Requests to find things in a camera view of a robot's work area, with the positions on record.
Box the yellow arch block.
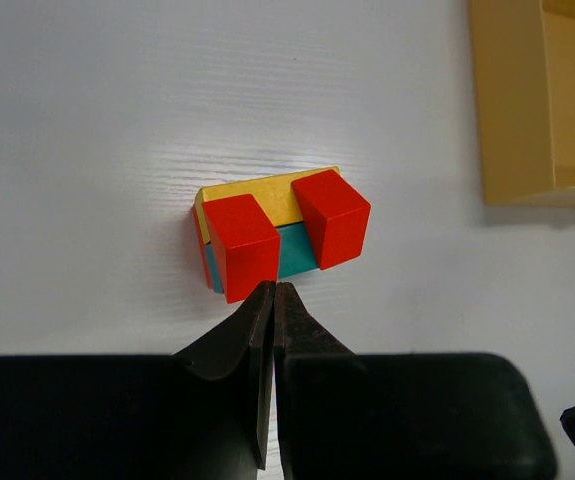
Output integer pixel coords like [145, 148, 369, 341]
[194, 166, 340, 244]

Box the yellow plastic tray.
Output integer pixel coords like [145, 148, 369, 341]
[469, 1, 575, 208]

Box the red triangle block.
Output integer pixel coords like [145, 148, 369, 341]
[203, 194, 281, 303]

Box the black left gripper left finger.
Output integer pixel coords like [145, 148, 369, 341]
[0, 281, 275, 479]

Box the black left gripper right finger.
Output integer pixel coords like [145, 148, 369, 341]
[273, 283, 558, 479]

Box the red wedge block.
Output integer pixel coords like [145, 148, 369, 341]
[292, 170, 371, 270]

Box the teal arch block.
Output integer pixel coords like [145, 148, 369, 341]
[203, 222, 318, 294]

